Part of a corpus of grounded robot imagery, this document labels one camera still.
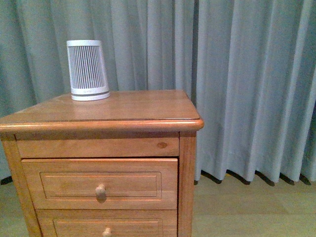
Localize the grey curtain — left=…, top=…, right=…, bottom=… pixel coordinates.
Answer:
left=0, top=0, right=316, bottom=182

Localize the wooden drawer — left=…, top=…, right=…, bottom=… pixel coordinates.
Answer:
left=22, top=158, right=178, bottom=210
left=37, top=209, right=177, bottom=237

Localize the wooden nightstand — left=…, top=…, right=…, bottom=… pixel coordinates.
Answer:
left=0, top=90, right=204, bottom=237

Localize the white cylindrical air purifier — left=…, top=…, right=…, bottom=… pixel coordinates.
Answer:
left=67, top=40, right=110, bottom=101

